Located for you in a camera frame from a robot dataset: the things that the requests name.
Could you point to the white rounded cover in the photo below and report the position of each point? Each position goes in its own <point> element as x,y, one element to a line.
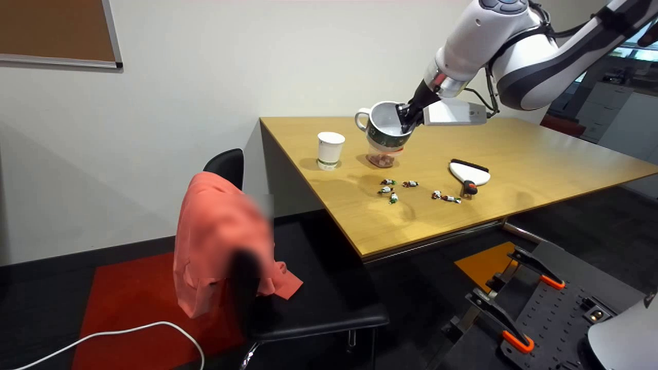
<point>628,340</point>

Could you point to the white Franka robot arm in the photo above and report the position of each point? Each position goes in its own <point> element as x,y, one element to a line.
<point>520,53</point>

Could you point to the white mug with green print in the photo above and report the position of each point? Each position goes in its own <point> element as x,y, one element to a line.
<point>382,125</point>

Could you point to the salmon red hoodie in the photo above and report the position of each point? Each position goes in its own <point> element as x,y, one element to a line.
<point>217,233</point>

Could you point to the grey perforated mounting plate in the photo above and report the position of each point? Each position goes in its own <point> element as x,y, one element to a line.
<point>561,309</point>

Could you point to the white paper cup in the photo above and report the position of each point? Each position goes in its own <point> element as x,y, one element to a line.
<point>330,146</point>

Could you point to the cork board with metal frame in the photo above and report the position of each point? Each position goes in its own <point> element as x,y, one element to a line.
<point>47,28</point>

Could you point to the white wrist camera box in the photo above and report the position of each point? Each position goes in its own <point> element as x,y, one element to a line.
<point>454,114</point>

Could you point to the black clamp with orange grip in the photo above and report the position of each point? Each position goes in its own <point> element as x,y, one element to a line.
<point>504,322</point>
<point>542,269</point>

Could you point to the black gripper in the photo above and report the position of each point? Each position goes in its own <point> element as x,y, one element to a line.
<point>424,96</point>

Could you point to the black office chair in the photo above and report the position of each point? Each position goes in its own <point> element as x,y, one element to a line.
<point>309,288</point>

